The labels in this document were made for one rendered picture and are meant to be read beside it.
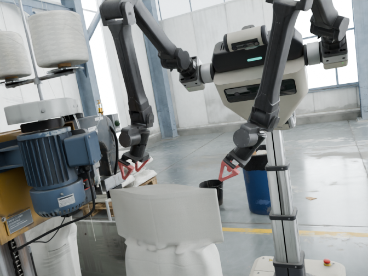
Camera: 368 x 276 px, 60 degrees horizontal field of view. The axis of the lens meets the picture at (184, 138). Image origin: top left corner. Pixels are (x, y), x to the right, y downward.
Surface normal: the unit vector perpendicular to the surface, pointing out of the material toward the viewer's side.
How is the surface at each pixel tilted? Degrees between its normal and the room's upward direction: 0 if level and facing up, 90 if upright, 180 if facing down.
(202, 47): 90
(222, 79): 40
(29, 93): 91
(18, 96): 90
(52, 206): 92
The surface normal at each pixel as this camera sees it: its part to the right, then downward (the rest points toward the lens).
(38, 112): 0.34, 0.10
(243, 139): -0.61, 0.04
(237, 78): -0.38, -0.62
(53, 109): 0.72, -0.01
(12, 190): 0.90, -0.08
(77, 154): 0.00, 0.14
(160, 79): -0.40, 0.20
